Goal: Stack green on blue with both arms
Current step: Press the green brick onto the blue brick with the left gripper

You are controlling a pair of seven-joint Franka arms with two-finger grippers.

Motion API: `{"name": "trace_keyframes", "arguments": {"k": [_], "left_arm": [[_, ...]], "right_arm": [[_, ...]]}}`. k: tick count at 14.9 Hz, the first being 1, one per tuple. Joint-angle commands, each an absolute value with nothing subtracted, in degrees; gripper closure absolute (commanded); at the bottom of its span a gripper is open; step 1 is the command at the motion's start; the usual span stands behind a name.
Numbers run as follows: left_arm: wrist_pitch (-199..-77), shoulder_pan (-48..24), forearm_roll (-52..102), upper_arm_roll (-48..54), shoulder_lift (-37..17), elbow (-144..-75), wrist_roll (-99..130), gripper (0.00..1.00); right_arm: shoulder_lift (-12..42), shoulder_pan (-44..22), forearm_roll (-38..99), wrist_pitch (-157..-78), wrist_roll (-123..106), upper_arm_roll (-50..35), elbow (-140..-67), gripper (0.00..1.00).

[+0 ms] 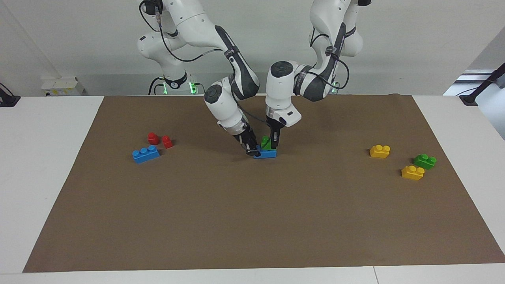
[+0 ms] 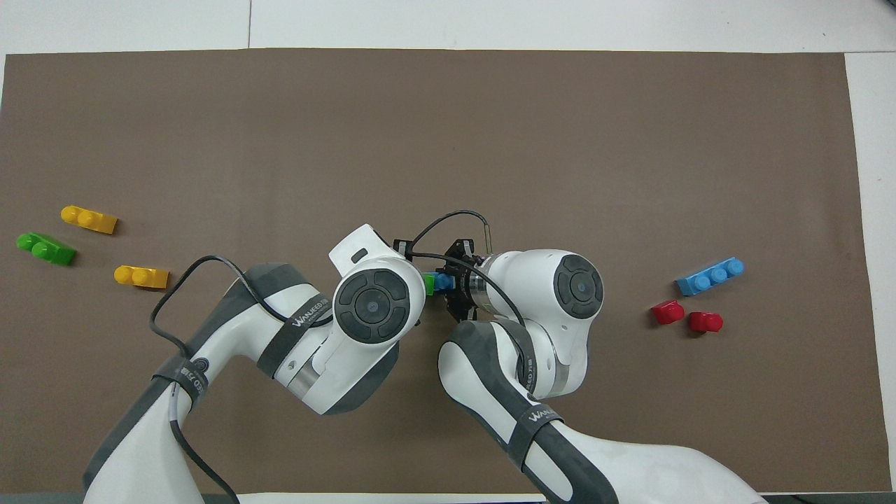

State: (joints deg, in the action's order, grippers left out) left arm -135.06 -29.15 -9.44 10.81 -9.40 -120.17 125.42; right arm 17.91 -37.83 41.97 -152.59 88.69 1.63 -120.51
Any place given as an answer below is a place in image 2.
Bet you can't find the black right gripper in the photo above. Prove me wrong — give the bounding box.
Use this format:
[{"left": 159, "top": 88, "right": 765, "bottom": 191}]
[{"left": 441, "top": 238, "right": 478, "bottom": 324}]

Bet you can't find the brown table mat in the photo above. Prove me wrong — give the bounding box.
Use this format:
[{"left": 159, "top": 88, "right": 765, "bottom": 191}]
[{"left": 0, "top": 48, "right": 893, "bottom": 495}]

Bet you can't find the yellow two-stud brick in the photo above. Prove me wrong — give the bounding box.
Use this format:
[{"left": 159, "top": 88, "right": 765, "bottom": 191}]
[
  {"left": 60, "top": 205, "right": 119, "bottom": 235},
  {"left": 113, "top": 265, "right": 171, "bottom": 290}
]

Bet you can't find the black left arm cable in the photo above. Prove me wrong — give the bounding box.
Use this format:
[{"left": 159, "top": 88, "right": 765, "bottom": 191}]
[{"left": 149, "top": 255, "right": 242, "bottom": 504}]

